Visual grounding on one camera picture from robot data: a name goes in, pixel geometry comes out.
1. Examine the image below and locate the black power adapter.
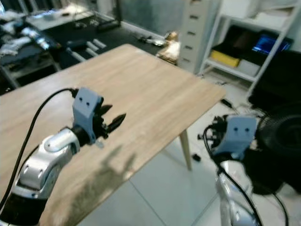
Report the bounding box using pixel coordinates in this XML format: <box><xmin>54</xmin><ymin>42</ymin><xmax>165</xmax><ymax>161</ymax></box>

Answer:
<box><xmin>219</xmin><ymin>98</ymin><xmax>234</xmax><ymax>108</ymax></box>

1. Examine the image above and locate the light wooden table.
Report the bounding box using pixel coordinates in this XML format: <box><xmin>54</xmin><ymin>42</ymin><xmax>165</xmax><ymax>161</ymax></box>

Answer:
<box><xmin>0</xmin><ymin>43</ymin><xmax>227</xmax><ymax>226</ymax></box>

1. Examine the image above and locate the black floor fan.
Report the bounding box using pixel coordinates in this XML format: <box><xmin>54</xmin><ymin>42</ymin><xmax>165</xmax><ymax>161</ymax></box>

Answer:
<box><xmin>245</xmin><ymin>112</ymin><xmax>301</xmax><ymax>196</ymax></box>

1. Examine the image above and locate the white storage box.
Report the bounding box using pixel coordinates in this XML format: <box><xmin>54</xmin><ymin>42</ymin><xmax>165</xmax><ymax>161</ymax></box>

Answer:
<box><xmin>238</xmin><ymin>59</ymin><xmax>262</xmax><ymax>79</ymax></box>

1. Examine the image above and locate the yellow box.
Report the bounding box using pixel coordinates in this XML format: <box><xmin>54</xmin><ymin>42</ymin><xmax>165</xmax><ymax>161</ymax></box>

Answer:
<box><xmin>209</xmin><ymin>49</ymin><xmax>241</xmax><ymax>68</ymax></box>

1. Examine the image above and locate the black bulky object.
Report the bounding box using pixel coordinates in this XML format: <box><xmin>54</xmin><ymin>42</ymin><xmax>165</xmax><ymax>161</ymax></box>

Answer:
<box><xmin>248</xmin><ymin>52</ymin><xmax>301</xmax><ymax>116</ymax></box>

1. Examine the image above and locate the golden ornament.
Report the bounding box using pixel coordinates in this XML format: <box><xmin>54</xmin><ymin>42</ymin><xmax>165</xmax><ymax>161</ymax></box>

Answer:
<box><xmin>156</xmin><ymin>32</ymin><xmax>180</xmax><ymax>65</ymax></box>

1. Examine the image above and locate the cluttered low grey table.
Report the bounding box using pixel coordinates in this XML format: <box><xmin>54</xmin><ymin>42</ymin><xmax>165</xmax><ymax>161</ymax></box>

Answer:
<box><xmin>0</xmin><ymin>9</ymin><xmax>62</xmax><ymax>90</ymax></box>

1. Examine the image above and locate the glowing blue screen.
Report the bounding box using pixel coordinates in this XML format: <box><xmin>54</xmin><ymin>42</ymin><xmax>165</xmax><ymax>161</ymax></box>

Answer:
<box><xmin>252</xmin><ymin>34</ymin><xmax>292</xmax><ymax>55</ymax></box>

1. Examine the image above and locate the white drawer cabinet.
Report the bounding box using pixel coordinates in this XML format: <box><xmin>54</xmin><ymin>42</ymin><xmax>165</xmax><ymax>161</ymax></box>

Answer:
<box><xmin>178</xmin><ymin>0</ymin><xmax>222</xmax><ymax>74</ymax></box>

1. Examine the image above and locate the light grey low platform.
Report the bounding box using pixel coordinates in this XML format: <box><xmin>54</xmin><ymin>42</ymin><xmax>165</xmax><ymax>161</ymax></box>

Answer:
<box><xmin>28</xmin><ymin>5</ymin><xmax>99</xmax><ymax>30</ymax></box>

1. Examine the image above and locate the white shelf unit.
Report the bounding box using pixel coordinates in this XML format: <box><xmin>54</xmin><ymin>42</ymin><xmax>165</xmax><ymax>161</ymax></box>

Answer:
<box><xmin>199</xmin><ymin>12</ymin><xmax>301</xmax><ymax>93</ymax></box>

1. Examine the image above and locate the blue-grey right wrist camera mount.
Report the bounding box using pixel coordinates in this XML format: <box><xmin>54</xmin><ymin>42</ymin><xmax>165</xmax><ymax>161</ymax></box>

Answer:
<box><xmin>212</xmin><ymin>115</ymin><xmax>258</xmax><ymax>161</ymax></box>

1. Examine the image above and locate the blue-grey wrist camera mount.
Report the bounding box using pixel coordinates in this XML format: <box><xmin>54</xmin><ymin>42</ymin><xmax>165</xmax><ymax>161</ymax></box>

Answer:
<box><xmin>212</xmin><ymin>115</ymin><xmax>258</xmax><ymax>161</ymax></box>
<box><xmin>73</xmin><ymin>87</ymin><xmax>104</xmax><ymax>137</ymax></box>

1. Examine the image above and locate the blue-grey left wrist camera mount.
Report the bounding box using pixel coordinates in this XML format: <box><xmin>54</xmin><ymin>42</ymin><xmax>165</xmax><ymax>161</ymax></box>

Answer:
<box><xmin>73</xmin><ymin>87</ymin><xmax>104</xmax><ymax>137</ymax></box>

